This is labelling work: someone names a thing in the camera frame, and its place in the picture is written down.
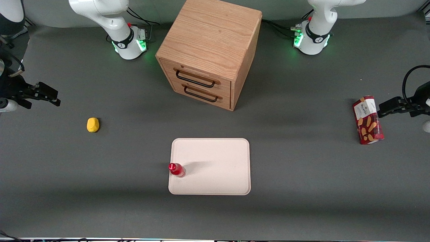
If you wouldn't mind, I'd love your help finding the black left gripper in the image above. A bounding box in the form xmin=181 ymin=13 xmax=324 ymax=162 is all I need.
xmin=378 ymin=82 xmax=430 ymax=118

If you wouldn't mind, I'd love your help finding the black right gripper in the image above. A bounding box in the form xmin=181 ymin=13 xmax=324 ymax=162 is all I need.
xmin=0 ymin=73 xmax=61 ymax=109

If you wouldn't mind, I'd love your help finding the red coke bottle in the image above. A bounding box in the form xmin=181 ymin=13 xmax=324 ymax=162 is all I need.
xmin=168 ymin=163 xmax=186 ymax=178

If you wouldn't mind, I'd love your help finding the beige plastic tray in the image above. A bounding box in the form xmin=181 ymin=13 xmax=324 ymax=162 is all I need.
xmin=168 ymin=138 xmax=251 ymax=196

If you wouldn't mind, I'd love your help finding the red cookie box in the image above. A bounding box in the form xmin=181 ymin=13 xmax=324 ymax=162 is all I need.
xmin=352 ymin=96 xmax=385 ymax=145

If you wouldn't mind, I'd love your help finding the wooden drawer cabinet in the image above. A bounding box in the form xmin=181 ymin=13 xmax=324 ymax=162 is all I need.
xmin=155 ymin=0 xmax=263 ymax=112

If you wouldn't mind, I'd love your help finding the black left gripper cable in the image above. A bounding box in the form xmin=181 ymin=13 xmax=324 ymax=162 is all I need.
xmin=402 ymin=65 xmax=430 ymax=105

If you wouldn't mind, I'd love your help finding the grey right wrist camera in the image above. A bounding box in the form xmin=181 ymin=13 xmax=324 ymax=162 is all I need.
xmin=0 ymin=98 xmax=18 ymax=113

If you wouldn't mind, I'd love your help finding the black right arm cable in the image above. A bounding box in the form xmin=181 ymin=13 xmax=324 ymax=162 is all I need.
xmin=0 ymin=46 xmax=25 ymax=78

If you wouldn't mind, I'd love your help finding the black right base cable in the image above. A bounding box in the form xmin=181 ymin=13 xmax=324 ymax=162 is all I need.
xmin=126 ymin=7 xmax=161 ymax=44

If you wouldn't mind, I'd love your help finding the black base cable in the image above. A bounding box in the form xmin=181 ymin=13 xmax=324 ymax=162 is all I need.
xmin=126 ymin=7 xmax=161 ymax=44
xmin=261 ymin=9 xmax=314 ymax=39

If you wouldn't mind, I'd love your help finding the black left base cable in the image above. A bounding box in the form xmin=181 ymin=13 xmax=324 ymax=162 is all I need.
xmin=261 ymin=9 xmax=314 ymax=39

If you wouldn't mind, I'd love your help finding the black floor cable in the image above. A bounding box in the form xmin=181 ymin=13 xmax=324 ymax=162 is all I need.
xmin=0 ymin=230 xmax=20 ymax=242

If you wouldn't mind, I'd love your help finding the black drawer handle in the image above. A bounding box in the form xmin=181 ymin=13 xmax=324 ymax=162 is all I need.
xmin=174 ymin=68 xmax=221 ymax=88
xmin=182 ymin=84 xmax=223 ymax=103

